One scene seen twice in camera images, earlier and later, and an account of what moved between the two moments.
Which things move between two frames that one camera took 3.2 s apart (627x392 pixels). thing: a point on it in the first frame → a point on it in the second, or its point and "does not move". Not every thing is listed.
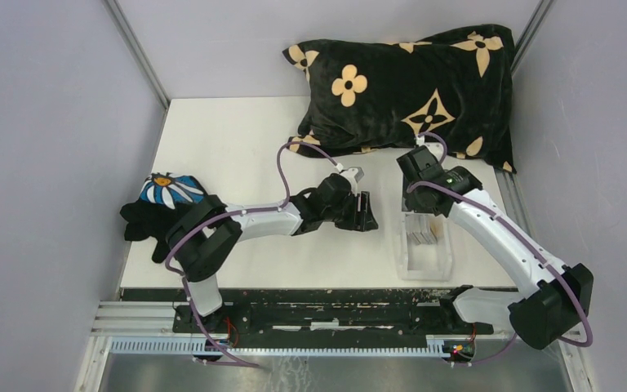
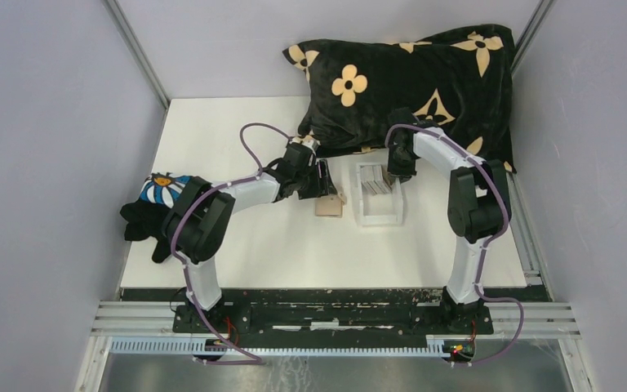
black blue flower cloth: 163,196 does not move
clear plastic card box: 426,249 → 379,210
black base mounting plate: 329,321 does not move
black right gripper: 410,202 → 404,174
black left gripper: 362,220 → 323,185
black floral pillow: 453,84 does not move
